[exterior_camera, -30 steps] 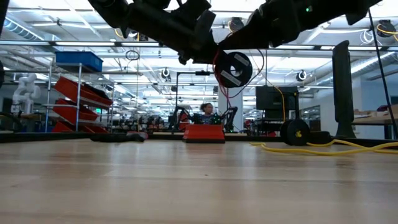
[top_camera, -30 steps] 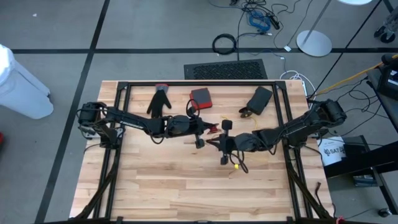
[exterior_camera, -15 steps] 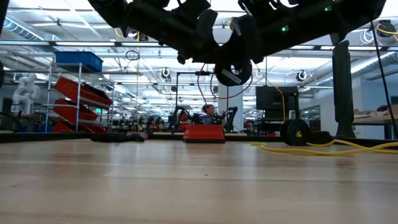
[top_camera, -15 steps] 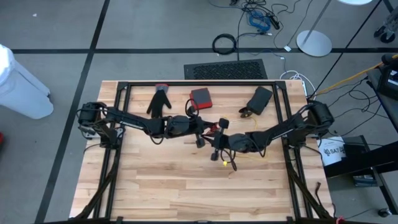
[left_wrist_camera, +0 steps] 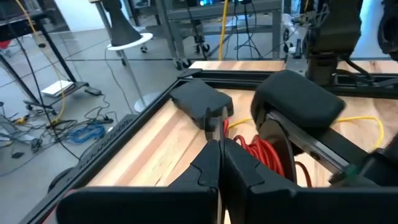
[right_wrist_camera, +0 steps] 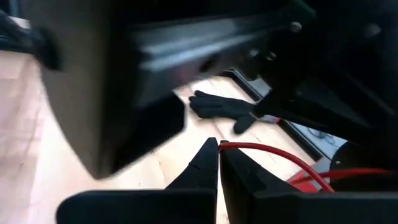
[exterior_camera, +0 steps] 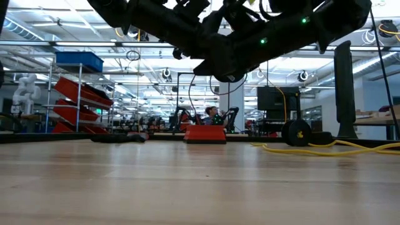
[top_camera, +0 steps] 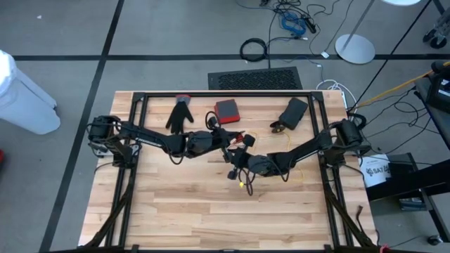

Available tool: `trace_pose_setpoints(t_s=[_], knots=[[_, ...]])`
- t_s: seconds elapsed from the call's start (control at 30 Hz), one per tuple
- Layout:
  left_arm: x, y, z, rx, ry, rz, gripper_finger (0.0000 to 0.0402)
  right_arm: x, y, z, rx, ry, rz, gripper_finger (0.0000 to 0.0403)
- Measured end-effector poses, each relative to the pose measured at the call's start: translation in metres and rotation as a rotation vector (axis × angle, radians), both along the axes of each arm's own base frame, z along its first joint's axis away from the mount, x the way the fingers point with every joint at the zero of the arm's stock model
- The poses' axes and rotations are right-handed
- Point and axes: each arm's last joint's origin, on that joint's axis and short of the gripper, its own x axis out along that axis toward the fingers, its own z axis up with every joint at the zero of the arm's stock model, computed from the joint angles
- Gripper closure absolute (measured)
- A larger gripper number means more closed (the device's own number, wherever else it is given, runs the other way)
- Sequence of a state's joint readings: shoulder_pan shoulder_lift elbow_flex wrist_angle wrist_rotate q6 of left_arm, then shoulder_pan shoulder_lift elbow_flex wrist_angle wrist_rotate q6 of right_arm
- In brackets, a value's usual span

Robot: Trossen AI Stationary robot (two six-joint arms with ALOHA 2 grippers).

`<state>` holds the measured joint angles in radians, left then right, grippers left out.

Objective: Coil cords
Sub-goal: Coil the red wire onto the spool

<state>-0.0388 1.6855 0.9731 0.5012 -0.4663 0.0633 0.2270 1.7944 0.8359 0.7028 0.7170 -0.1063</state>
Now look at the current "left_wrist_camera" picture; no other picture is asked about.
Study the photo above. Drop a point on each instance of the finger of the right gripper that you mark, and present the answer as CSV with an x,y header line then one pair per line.
x,y
379,168

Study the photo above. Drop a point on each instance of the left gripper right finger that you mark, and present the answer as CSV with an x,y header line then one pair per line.
x,y
295,207

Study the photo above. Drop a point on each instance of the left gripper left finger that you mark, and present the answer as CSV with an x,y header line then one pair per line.
x,y
140,207

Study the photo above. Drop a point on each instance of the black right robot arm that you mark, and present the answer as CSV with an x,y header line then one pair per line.
x,y
335,31

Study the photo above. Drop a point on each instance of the black zip pouch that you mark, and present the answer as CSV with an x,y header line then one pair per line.
x,y
199,99

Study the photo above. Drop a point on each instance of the grey round floor stand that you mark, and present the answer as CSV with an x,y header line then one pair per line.
x,y
146,101

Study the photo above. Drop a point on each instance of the black power adapter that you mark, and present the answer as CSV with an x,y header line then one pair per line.
x,y
93,91

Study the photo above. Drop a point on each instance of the white floor box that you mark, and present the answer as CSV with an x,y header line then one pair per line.
x,y
57,88

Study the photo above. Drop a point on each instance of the white disc black pole stand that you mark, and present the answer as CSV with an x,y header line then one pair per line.
x,y
121,31

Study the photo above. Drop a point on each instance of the black metal table frame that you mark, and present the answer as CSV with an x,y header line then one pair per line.
x,y
217,76

